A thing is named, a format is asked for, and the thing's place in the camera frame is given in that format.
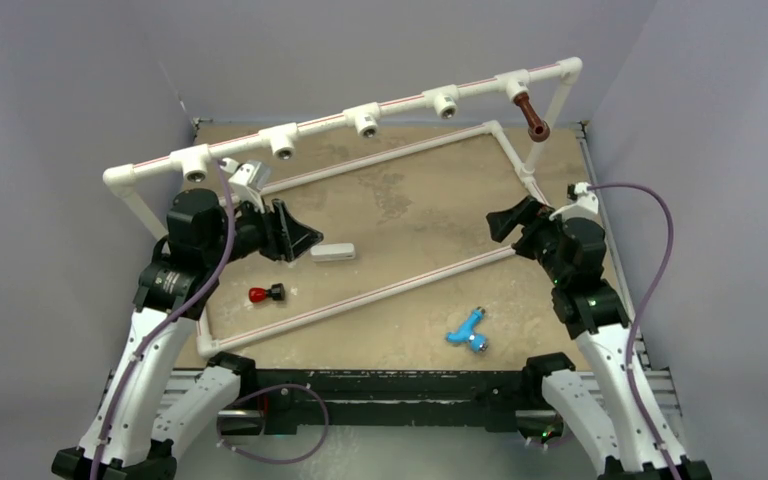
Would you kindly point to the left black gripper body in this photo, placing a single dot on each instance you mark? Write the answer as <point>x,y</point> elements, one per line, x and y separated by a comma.
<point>253,231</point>

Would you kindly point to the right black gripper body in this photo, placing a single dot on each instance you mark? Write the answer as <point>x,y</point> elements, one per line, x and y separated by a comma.
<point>539,241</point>

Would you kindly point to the blue faucet with chrome knob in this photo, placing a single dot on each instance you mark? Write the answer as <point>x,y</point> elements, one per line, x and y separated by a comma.
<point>467,335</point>

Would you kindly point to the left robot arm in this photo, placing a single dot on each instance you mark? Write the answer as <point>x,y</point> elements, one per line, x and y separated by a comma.
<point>131,437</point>

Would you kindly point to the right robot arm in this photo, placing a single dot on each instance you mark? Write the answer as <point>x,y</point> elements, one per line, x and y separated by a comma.
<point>624,433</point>

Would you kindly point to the white rectangular plastic piece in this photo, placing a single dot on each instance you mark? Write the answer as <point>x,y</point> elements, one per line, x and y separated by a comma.
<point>333,252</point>

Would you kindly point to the red and black faucet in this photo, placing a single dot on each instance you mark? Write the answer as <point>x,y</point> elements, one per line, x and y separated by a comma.
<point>276,292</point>

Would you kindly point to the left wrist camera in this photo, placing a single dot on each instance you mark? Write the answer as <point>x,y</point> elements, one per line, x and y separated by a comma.
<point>246,181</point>

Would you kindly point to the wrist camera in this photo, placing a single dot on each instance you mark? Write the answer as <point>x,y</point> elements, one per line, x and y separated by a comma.
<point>582,203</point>
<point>246,181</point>

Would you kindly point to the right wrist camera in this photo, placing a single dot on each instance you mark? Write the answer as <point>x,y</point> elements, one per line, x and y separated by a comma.
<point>582,203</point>

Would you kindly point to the white PVC pipe frame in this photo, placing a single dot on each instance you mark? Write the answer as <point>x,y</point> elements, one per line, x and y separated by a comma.
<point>548,87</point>

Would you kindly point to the brown faucet on frame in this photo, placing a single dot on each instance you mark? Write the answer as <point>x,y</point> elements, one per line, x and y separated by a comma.
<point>538,129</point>

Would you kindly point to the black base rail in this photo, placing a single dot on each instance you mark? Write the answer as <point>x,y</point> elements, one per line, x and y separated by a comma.
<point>279,401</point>

